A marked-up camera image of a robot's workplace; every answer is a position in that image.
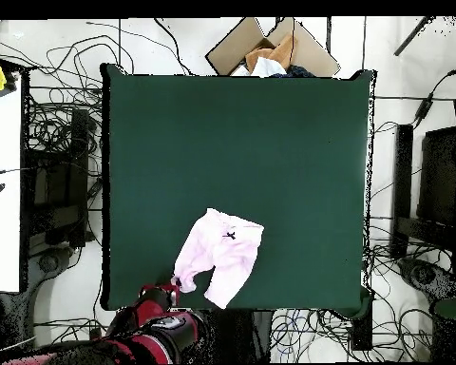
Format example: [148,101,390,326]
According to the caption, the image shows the pink baby pants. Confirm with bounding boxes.
[171,207,265,310]

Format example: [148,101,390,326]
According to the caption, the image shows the black flat monitor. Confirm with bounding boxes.
[416,125,456,229]

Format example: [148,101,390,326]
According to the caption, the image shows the grey round stand base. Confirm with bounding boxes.
[29,246,75,284]

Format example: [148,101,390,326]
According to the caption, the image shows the black equipment rack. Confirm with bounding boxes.
[25,107,93,248]

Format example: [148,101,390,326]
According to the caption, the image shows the dark green table cloth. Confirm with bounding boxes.
[100,63,377,318]

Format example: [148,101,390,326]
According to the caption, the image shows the white side table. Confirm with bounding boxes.
[0,71,24,294]

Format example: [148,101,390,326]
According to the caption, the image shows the white cloth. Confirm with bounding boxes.
[231,56,289,78]

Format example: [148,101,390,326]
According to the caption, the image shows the black long bar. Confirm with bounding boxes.
[389,124,414,259]

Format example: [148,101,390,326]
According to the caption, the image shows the dark blue cloth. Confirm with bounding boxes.
[271,64,316,79]

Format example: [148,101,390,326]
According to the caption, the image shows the open cardboard box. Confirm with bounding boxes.
[204,16,341,78]

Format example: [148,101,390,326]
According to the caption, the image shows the orange cloth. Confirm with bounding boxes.
[244,33,298,71]

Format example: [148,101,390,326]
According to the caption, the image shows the black power adapter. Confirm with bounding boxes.
[413,96,435,120]

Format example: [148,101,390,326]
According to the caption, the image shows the dark thin pole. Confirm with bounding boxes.
[393,15,433,57]

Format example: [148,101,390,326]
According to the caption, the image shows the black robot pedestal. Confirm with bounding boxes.
[208,309,275,364]

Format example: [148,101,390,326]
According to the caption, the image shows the black cable tangle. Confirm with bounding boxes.
[24,18,107,161]
[364,212,456,362]

